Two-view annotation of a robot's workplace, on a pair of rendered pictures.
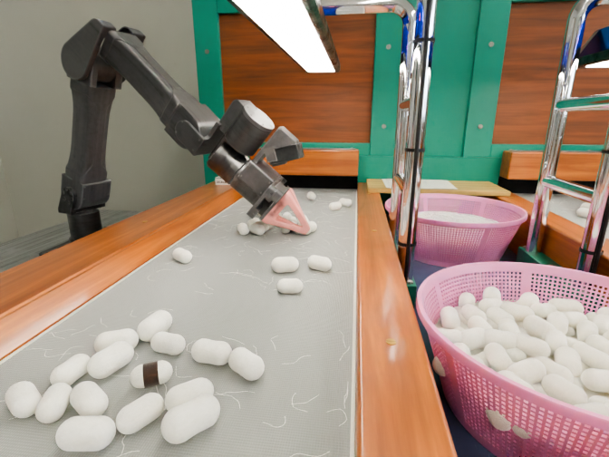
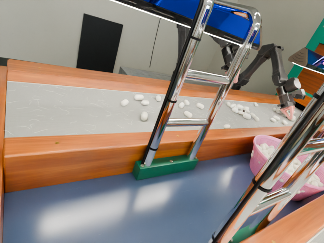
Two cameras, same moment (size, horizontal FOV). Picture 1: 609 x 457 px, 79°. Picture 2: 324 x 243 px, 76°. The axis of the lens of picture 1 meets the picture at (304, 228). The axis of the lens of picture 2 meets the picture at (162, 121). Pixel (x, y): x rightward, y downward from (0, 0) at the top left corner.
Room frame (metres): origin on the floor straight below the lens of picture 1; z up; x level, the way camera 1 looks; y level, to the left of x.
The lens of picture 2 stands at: (-0.78, -0.29, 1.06)
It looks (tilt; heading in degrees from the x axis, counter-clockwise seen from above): 27 degrees down; 42
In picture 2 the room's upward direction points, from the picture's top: 21 degrees clockwise
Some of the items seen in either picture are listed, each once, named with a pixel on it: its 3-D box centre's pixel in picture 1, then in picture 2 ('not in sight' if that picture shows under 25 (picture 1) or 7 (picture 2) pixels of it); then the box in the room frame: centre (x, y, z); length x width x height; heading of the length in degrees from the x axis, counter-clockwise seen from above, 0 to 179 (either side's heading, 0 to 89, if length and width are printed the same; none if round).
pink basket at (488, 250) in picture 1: (449, 228); not in sight; (0.73, -0.30, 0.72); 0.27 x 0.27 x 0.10
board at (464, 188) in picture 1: (431, 187); not in sight; (0.94, -0.33, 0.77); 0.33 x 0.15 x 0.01; 82
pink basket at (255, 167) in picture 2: not in sight; (283, 168); (0.01, -0.20, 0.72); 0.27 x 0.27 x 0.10
